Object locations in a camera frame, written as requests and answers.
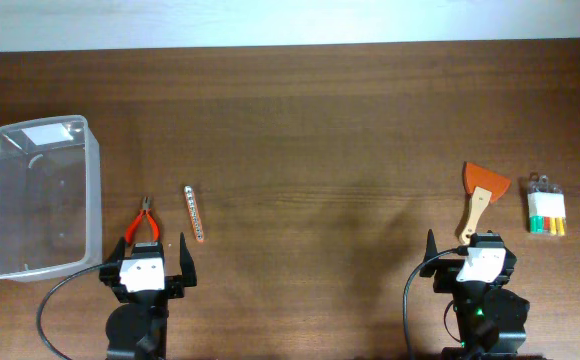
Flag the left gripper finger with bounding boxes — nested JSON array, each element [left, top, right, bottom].
[[103, 237, 126, 274], [179, 232, 197, 286]]

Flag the orange scraper wooden handle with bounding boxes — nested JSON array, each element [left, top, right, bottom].
[[459, 162, 511, 245]]

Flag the red handled pliers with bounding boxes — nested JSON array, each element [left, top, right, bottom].
[[124, 196, 161, 247]]

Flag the pack of coloured markers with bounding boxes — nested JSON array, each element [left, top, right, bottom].
[[526, 173, 566, 236]]

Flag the orange bit holder strip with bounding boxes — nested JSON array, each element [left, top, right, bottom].
[[184, 185, 205, 243]]

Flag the clear plastic container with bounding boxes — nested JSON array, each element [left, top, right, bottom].
[[0, 115, 103, 282]]

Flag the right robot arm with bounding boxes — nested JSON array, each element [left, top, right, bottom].
[[419, 231, 530, 359]]

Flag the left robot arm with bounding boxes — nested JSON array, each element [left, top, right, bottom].
[[99, 235, 197, 360]]

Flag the right black cable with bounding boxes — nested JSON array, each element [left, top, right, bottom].
[[402, 244, 471, 360]]

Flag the black cable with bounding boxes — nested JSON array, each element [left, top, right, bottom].
[[35, 262, 121, 360], [402, 244, 471, 360]]

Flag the left black cable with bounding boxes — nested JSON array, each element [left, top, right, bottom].
[[35, 262, 121, 360]]

